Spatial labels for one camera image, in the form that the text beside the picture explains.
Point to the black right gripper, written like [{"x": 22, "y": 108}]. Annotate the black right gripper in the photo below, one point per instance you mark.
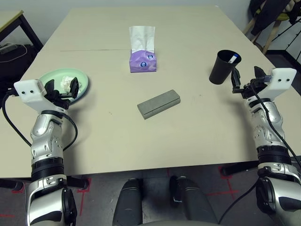
[{"x": 249, "y": 90}]

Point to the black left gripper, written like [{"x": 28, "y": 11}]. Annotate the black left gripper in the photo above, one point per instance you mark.
[{"x": 58, "y": 97}]

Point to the white tissue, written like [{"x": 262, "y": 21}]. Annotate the white tissue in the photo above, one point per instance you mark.
[{"x": 64, "y": 82}]

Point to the light green plate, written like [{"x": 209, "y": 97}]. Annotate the light green plate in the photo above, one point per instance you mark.
[{"x": 58, "y": 74}]

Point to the grey glasses case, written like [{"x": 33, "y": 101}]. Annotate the grey glasses case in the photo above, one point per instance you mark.
[{"x": 157, "y": 103}]

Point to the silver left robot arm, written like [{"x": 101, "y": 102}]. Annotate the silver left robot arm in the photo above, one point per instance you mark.
[{"x": 44, "y": 134}]

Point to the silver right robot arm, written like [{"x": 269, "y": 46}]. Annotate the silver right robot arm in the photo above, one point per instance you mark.
[{"x": 265, "y": 124}]

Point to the white whiteboard marker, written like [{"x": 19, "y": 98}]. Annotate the white whiteboard marker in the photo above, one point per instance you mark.
[{"x": 233, "y": 58}]

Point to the black cup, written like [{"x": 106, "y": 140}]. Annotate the black cup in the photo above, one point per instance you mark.
[{"x": 219, "y": 70}]

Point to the wooden stool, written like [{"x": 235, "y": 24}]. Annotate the wooden stool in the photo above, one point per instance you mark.
[{"x": 270, "y": 37}]

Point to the black tripod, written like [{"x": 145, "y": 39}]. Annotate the black tripod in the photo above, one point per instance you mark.
[{"x": 288, "y": 30}]

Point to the black jacket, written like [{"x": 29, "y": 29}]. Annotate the black jacket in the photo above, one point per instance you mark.
[{"x": 265, "y": 14}]

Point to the grey power strip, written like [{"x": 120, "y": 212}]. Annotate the grey power strip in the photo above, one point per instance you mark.
[{"x": 8, "y": 48}]

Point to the white cloth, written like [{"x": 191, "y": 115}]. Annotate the white cloth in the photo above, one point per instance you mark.
[{"x": 288, "y": 5}]

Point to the purple tissue pack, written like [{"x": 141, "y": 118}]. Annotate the purple tissue pack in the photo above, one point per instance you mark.
[{"x": 141, "y": 64}]

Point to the black table foot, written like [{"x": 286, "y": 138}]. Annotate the black table foot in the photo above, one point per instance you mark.
[{"x": 237, "y": 169}]

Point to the dark grey robot left leg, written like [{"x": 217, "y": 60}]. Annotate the dark grey robot left leg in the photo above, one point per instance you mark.
[{"x": 127, "y": 204}]

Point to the dark grey robot leg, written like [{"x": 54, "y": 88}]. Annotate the dark grey robot leg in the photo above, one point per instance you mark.
[
  {"x": 192, "y": 204},
  {"x": 127, "y": 204}
]

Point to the dark grey robot right leg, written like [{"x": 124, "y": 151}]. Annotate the dark grey robot right leg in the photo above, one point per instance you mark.
[{"x": 192, "y": 204}]

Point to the grey robot torso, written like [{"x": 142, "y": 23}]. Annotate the grey robot torso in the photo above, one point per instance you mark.
[{"x": 176, "y": 223}]

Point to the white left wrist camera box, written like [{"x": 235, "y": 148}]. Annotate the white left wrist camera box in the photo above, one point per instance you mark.
[{"x": 28, "y": 89}]

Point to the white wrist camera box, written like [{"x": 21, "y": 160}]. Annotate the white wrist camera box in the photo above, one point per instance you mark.
[
  {"x": 281, "y": 78},
  {"x": 28, "y": 89}
]

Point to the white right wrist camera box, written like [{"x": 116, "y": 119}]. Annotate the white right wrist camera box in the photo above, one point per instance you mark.
[{"x": 281, "y": 78}]

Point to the beige side table black frame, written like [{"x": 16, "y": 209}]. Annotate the beige side table black frame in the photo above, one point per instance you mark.
[{"x": 9, "y": 18}]

